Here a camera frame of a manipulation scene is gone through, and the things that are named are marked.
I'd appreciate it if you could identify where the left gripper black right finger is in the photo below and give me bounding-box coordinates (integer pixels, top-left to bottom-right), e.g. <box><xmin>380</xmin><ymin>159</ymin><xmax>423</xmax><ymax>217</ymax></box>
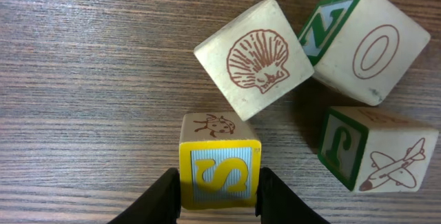
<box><xmin>255</xmin><ymin>167</ymin><xmax>328</xmax><ymax>224</ymax></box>

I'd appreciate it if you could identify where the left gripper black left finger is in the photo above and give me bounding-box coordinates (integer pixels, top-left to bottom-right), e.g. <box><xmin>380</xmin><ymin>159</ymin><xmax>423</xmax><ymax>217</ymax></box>
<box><xmin>109</xmin><ymin>167</ymin><xmax>181</xmax><ymax>224</ymax></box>

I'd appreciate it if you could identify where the yellow wooden block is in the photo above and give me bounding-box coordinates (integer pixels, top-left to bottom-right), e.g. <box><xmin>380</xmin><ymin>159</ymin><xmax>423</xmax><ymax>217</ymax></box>
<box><xmin>178</xmin><ymin>112</ymin><xmax>263</xmax><ymax>211</ymax></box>

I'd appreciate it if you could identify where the wooden block sketch picture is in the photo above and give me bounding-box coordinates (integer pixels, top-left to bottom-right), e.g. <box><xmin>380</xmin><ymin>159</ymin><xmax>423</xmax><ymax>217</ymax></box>
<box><xmin>318</xmin><ymin>106</ymin><xmax>439</xmax><ymax>193</ymax></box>

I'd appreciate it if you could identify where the wooden block red dog picture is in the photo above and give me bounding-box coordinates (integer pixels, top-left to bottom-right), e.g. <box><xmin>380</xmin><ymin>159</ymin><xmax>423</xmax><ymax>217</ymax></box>
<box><xmin>194</xmin><ymin>0</ymin><xmax>314</xmax><ymax>121</ymax></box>

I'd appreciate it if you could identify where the plain wooden block green side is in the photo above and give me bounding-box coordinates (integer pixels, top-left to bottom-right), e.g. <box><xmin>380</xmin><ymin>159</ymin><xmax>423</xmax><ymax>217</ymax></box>
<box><xmin>298</xmin><ymin>0</ymin><xmax>431</xmax><ymax>106</ymax></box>

